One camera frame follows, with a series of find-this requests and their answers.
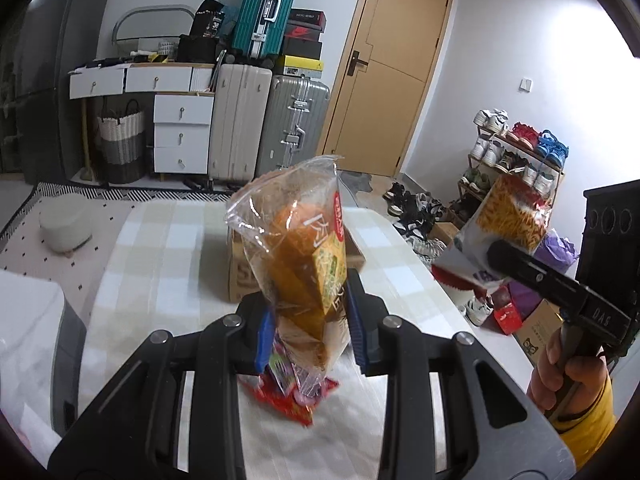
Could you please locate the pile of dark shoes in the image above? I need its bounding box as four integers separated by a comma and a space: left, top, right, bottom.
382, 182, 463, 266

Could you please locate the white grey appliance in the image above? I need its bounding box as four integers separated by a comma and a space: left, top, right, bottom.
0, 270, 88, 461

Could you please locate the small cardboard box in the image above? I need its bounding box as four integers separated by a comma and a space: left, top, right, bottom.
429, 220, 460, 247

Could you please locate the plain black box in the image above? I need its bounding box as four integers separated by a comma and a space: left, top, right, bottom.
281, 37, 323, 59

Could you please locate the fries print snack packet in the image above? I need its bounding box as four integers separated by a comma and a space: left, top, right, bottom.
432, 172, 553, 301

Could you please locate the cat print cardboard box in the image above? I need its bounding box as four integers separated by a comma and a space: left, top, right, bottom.
514, 300, 568, 368

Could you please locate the white drawer desk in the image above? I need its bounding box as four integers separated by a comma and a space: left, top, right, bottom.
68, 62, 217, 176

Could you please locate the purple bag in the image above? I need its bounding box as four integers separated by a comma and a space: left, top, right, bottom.
510, 227, 581, 321

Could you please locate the dark refrigerator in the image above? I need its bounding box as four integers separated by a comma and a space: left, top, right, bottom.
0, 0, 113, 183

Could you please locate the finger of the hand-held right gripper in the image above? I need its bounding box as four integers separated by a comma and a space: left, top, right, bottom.
486, 239, 588, 313

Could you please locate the curved metal frame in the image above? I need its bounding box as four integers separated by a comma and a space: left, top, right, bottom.
111, 5, 195, 43

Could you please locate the red round mat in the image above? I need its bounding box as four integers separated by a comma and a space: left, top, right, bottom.
431, 264, 481, 292

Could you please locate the person's right forearm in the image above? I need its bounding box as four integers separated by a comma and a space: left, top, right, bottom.
552, 375, 618, 471

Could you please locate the wooden door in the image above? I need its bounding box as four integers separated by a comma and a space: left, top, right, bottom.
315, 0, 456, 178

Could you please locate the teal suitcase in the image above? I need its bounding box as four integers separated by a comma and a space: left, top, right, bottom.
231, 0, 296, 61

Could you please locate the grey fur mat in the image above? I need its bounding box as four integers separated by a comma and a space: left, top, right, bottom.
342, 171, 375, 196

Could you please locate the black printed bag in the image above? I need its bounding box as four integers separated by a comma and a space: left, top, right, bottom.
191, 0, 226, 39

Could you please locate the person's right hand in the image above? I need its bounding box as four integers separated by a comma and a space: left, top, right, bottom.
527, 331, 613, 421

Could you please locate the patterned floor rug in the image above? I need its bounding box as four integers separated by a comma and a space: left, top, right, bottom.
0, 182, 241, 321

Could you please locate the white sneaker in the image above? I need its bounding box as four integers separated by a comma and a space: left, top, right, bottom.
464, 296, 495, 327

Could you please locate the wooden broom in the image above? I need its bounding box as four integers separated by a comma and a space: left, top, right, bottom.
80, 100, 96, 182

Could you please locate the white round pouf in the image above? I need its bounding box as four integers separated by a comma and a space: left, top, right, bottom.
39, 194, 96, 253

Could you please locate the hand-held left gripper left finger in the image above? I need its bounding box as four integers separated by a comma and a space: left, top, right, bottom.
47, 294, 275, 480

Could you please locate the wooden shoe rack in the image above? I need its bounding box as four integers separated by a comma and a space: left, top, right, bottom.
457, 127, 566, 221

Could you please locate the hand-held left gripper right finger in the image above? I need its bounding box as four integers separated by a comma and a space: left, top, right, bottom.
345, 269, 591, 480

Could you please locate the shoe rack with shoes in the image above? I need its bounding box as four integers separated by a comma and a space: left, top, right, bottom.
457, 108, 570, 211

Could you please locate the woven basket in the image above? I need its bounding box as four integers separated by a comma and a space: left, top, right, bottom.
96, 99, 147, 184

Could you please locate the yellow black shoe box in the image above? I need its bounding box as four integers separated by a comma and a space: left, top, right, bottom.
274, 55, 325, 79

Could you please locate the black storage box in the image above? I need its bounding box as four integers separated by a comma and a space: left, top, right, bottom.
176, 34, 219, 64

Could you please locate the red snack packet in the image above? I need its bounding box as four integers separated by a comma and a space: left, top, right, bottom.
240, 340, 341, 428

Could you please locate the clear bread bag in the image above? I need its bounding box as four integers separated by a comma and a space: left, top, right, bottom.
224, 155, 352, 401

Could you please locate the flat black shoe box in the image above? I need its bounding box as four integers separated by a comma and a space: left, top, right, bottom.
289, 8, 327, 27

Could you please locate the beige suitcase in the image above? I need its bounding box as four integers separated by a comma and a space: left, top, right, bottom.
207, 62, 273, 183

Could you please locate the silver suitcase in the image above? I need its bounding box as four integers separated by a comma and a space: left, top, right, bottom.
256, 74, 332, 176

